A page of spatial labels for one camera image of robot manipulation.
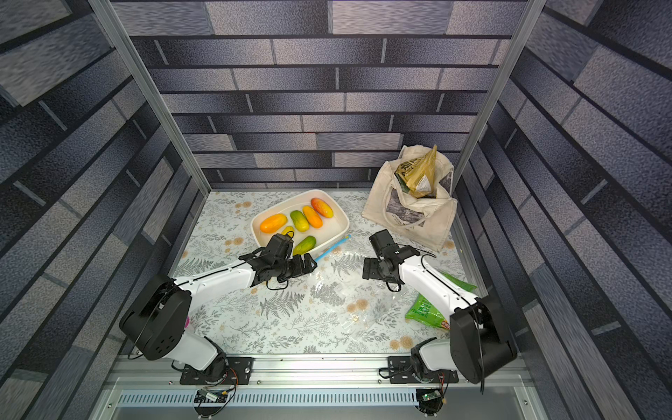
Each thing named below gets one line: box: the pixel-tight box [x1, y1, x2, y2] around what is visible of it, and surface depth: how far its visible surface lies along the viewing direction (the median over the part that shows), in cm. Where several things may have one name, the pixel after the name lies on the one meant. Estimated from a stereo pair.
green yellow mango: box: [289, 210, 310, 233], surface depth 106 cm
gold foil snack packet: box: [394, 144, 438, 198], surface depth 97 cm
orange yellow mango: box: [259, 213, 288, 234], surface depth 105 cm
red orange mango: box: [310, 197, 335, 218], surface depth 112 cm
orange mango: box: [302, 205, 323, 229], surface depth 108 cm
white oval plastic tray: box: [251, 189, 351, 257], surface depth 108 cm
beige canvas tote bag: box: [361, 144, 458, 252], surface depth 99 cm
